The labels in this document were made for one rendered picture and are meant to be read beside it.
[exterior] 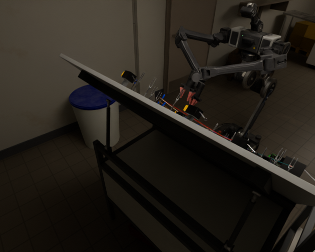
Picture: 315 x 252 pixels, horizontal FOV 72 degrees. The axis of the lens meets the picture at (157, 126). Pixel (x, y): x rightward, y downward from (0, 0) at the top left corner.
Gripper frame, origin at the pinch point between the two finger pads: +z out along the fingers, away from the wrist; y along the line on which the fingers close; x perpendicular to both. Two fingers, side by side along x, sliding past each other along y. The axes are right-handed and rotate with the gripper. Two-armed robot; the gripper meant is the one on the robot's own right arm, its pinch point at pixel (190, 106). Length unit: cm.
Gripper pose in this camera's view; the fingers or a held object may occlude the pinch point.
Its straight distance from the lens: 167.6
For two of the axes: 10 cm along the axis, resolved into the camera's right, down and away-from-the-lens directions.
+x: 4.6, 0.8, 8.9
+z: -4.3, 8.9, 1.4
